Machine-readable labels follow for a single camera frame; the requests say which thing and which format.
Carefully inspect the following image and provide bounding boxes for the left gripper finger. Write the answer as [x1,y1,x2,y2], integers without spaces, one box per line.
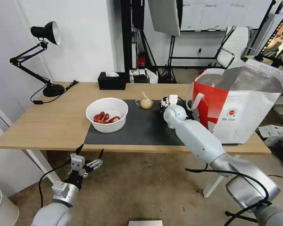
[70,143,85,160]
[85,148,105,172]

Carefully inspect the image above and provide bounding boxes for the crumpled tan trash ball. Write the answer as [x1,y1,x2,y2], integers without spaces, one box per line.
[135,91,154,110]

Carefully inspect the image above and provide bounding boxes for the white bag with items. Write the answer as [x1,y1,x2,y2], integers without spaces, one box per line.
[130,68,159,83]

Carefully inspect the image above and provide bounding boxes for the red white takeout bag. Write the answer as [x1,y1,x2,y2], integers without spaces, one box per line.
[186,66,283,145]

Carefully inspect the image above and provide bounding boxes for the black table mat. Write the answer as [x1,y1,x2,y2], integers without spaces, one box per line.
[84,99,199,146]

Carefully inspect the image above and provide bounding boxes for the white round bowl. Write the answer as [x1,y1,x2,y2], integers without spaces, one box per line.
[86,98,129,133]

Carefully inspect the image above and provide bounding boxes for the white table leg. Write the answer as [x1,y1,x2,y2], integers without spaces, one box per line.
[25,149,58,187]
[203,154,241,198]

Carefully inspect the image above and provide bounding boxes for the red fire extinguisher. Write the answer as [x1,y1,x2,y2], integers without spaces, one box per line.
[138,51,147,69]

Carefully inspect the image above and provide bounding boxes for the black light stand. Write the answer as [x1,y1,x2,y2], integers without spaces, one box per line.
[155,35,180,84]

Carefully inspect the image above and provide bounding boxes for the black tissue box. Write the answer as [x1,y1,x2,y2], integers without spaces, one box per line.
[98,72,127,91]

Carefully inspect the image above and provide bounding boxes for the black desk lamp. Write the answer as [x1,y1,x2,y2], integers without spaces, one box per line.
[10,21,65,97]

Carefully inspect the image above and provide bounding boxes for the white robot front shell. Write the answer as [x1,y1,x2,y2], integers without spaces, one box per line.
[128,220,163,226]

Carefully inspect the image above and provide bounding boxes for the white waste bin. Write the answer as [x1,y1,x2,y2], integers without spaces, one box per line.
[0,182,20,226]

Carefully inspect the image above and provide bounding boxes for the white photo softbox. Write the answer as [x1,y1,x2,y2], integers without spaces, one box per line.
[147,0,183,37]

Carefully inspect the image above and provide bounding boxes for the white office chair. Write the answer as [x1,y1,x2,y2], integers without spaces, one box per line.
[216,26,253,69]

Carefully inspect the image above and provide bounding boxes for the whiteboard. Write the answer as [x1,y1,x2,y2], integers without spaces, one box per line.
[180,0,277,32]

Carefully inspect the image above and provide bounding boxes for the printed paper sheets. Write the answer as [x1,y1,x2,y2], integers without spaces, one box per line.
[258,125,283,140]

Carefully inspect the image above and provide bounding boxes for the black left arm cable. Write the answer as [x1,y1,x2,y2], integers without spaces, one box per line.
[38,158,72,209]

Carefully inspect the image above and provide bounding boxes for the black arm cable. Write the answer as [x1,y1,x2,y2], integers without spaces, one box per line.
[185,162,274,223]
[38,158,72,209]

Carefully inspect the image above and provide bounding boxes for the black lamp power cable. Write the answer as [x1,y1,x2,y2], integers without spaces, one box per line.
[30,80,80,104]

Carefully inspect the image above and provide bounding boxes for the black metal frame post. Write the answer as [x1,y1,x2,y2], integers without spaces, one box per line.
[120,0,133,73]

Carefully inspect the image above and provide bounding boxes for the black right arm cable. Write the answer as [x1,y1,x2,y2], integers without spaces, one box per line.
[185,162,274,223]

